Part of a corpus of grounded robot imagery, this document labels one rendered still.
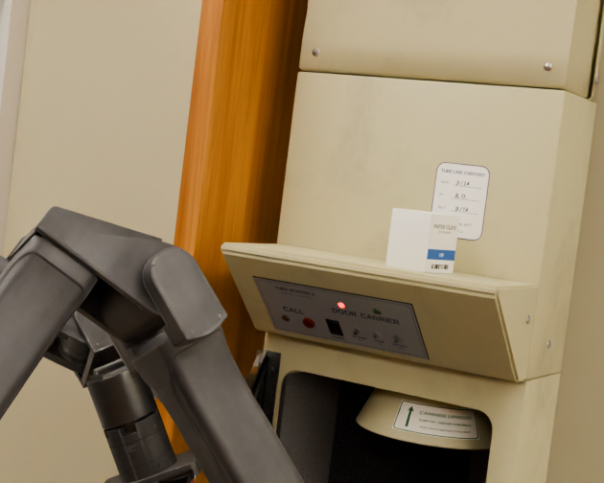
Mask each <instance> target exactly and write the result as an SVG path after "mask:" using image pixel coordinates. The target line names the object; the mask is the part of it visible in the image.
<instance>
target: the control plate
mask: <svg viewBox="0 0 604 483"><path fill-rule="evenodd" d="M252 277H253V279H254V281H255V284H256V286H257V288H258V290H259V292H260V294H261V297H262V299H263V301H264V304H265V306H266V308H267V312H268V314H269V317H270V319H271V321H272V324H273V326H274V328H275V330H280V331H285V332H290V333H295V334H303V335H308V336H313V337H318V338H323V339H328V340H333V341H337V342H342V343H347V344H352V345H357V346H361V347H366V348H371V349H376V350H381V351H386V352H390V353H395V354H400V355H405V356H410V357H419V358H423V359H428V360H430V359H429V355H428V352H427V349H426V346H425V342H424V339H423V336H422V334H421V331H420V327H419V324H418V321H417V318H416V314H415V311H414V308H413V306H412V304H410V303H404V302H398V301H393V300H387V299H382V298H377V297H371V296H365V295H360V294H355V293H349V292H343V291H338V290H332V289H327V288H322V287H311V286H306V285H300V284H295V283H290V282H284V281H278V280H273V279H268V278H262V277H256V276H252ZM337 302H342V303H344V304H345V306H346V308H345V309H341V308H340V307H339V306H338V305H337ZM374 308H376V309H379V310H380V311H381V312H382V314H381V315H377V314H375V313H374V312H373V311H372V310H373V309H374ZM282 314H284V315H287V316H288V317H289V318H290V321H285V320H284V319H283V318H282V317H281V316H282ZM304 318H310V319H312V320H313V322H314V327H313V328H307V327H306V326H305V325H304V324H303V319H304ZM325 319H331V320H336V321H338V323H339V325H340V327H341V330H342V332H343V336H341V335H336V334H331V333H330V330H329V328H328V325H327V323H326V320H325ZM353 328H358V329H360V333H358V334H354V331H353ZM373 332H378V333H380V334H381V337H378V338H377V339H376V338H374V337H373V336H374V335H373ZM394 335H398V336H399V337H400V338H401V339H402V341H399V342H397V343H396V342H394V338H393V336H394Z"/></svg>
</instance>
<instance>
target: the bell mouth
mask: <svg viewBox="0 0 604 483"><path fill-rule="evenodd" d="M356 421H357V423H358V424H359V425H360V426H362V427H363V428H365V429H367V430H369V431H372V432H374V433H377V434H380V435H382V436H385V437H388V438H392V439H396V440H400V441H404V442H409V443H413V444H418V445H424V446H430V447H437V448H445V449H490V447H491V440H492V433H493V427H492V423H491V421H490V419H489V417H488V416H487V415H486V414H485V413H483V412H482V411H480V410H477V409H473V408H469V407H465V406H460V405H455V404H451V403H446V402H439V401H435V400H430V399H425V398H421V397H416V396H412V395H408V394H403V393H399V392H394V391H390V390H385V389H382V388H377V387H375V388H374V390H373V392H372V393H371V395H370V397H369V398H368V400H367V402H366V403H365V405H364V406H363V408H362V410H361V411H360V414H359V415H358V417H357V419H356Z"/></svg>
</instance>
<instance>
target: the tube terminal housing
mask: <svg viewBox="0 0 604 483"><path fill-rule="evenodd" d="M595 111H596V103H594V102H592V101H589V100H587V99H584V98H581V97H579V96H576V95H574V94H571V93H570V92H567V91H565V90H552V89H539V88H525V87H512V86H498V85H485V84H471V83H458V82H444V81H431V80H405V79H392V78H378V77H365V76H351V75H339V74H325V73H312V72H298V74H297V82H296V90H295V98H294V106H293V113H292V121H291V129H290V144H289V152H288V160H287V167H286V175H285V183H284V192H283V199H282V207H281V215H280V222H279V230H278V239H277V244H283V245H289V246H295V247H301V248H308V249H313V250H319V251H326V252H332V253H337V254H344V255H350V256H356V257H363V258H368V259H374V260H381V261H386V255H387V247H388V240H389V232H390V224H391V218H392V210H393V208H398V209H408V210H416V211H425V212H430V211H431V204H432V196H433V188H434V181H435V174H436V166H437V161H443V162H453V163H461V164H470V165H479V166H488V167H491V173H490V181H489V188H488V196H487V202H486V210H485V218H484V224H483V232H482V239H481V242H479V241H466V240H460V239H457V241H456V249H455V256H454V263H453V272H459V273H465V274H472V275H477V276H483V277H490V278H496V279H502V280H508V281H514V282H520V283H527V284H532V285H536V288H538V295H537V302H536V309H535V316H534V323H533V331H532V337H531V345H530V352H529V360H528V366H527V373H526V379H524V380H523V381H519V382H513V381H509V380H504V379H495V378H490V377H485V376H481V375H476V374H471V373H466V372H461V371H456V370H452V369H447V368H442V367H437V366H433V365H428V364H424V363H419V362H414V361H409V360H404V359H399V358H395V357H390V356H381V355H376V354H371V353H366V352H362V351H358V350H353V349H348V348H343V347H338V346H334V345H329V344H324V343H319V342H314V341H310V340H305V339H300V338H295V337H290V336H285V335H280V334H277V333H268V332H266V336H265V345H264V350H269V351H272V352H277V353H281V361H280V369H279V377H278V384H277V392H276V400H275V407H274V415H273V423H272V428H273V429H274V431H275V433H276V427H277V419H278V411H279V403H280V396H281V388H282V382H283V379H284V377H285V376H286V375H287V374H292V373H299V372H307V373H311V374H316V375H320V376H324V377H329V378H333V379H338V380H346V381H351V382H354V383H359V384H363V385H368V386H372V387H377V388H382V389H385V390H390V391H394V392H399V393H403V394H408V395H412V396H416V397H421V398H425V399H430V400H435V401H439V402H443V403H451V404H455V405H460V406H465V407H469V408H473V409H477V410H480V411H482V412H483V413H485V414H486V415H487V416H488V417H489V419H490V421H491V423H492V427H493V433H492V440H491V447H490V454H489V462H488V469H487V476H486V483H546V474H547V466H548V459H549V452H550V445H551V438H552V430H553V424H554V417H555V409H556V403H557V396H558V388H559V381H560V373H558V372H560V371H561V365H562V358H563V352H564V344H565V337H566V330H567V323H568V316H569V302H570V296H571V288H572V281H573V274H574V267H575V260H576V253H577V245H578V239H579V232H580V224H581V218H582V210H583V203H584V196H585V189H586V182H587V175H588V167H589V161H590V154H591V146H592V133H593V126H594V119H595Z"/></svg>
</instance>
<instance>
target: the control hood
mask: <svg viewBox="0 0 604 483"><path fill-rule="evenodd" d="M221 253H222V255H223V257H224V259H225V261H226V263H227V266H228V268H229V270H230V272H231V275H232V277H233V279H234V281H235V284H236V286H237V288H238V290H239V293H240V294H241V296H242V299H243V301H244V304H245V307H246V309H247V311H248V313H249V316H250V318H251V320H252V322H253V325H254V327H255V329H257V330H258V331H263V332H268V333H273V334H280V335H285V336H290V337H295V338H300V339H305V340H310V341H314V342H319V343H324V344H329V345H334V346H338V347H343V348H348V349H353V350H358V351H362V352H366V353H371V354H376V355H381V356H386V357H395V358H399V359H404V360H409V361H414V362H419V363H424V364H428V365H433V366H437V367H442V368H447V369H452V370H456V371H461V372H466V373H471V374H476V375H481V376H485V377H490V378H495V379H500V380H509V381H513V382H519V381H523V380H524V379H526V373H527V366H528V360H529V352H530V345H531V337H532V331H533V323H534V316H535V309H536V302H537V295H538V288H537V287H536V285H532V284H527V283H520V282H514V281H508V280H502V279H496V278H490V277H483V276H477V275H472V274H465V273H459V272H453V274H448V273H424V272H419V271H413V270H407V269H402V268H397V267H392V266H386V265H385V263H386V261H381V260H374V259H368V258H363V257H356V256H350V255H344V254H337V253H332V252H326V251H319V250H313V249H308V248H301V247H295V246H289V245H283V244H277V243H245V242H224V243H223V244H222V245H221ZM252 276H256V277H262V278H268V279H273V280H278V281H284V282H290V283H295V284H300V285H306V286H311V287H317V288H327V289H332V290H338V291H343V292H349V293H355V294H360V295H365V296H371V297H377V298H382V299H387V300H393V301H398V302H404V303H410V304H412V306H413V308H414V311H415V314H416V318H417V321H418V324H419V327H420V331H421V334H422V337H423V339H424V342H425V346H426V349H427V352H428V355H429V359H430V360H428V359H423V358H419V357H414V356H405V355H400V354H395V353H390V352H386V351H381V350H376V349H371V348H366V347H361V346H357V345H352V344H347V343H342V342H337V341H333V340H328V339H323V338H318V337H313V336H308V335H303V334H299V333H290V332H285V331H280V330H275V328H274V326H273V324H272V321H271V319H270V317H269V314H268V312H267V308H266V306H265V304H264V301H263V299H262V297H261V294H260V292H259V290H258V288H257V286H256V284H255V281H254V279H253V277H252Z"/></svg>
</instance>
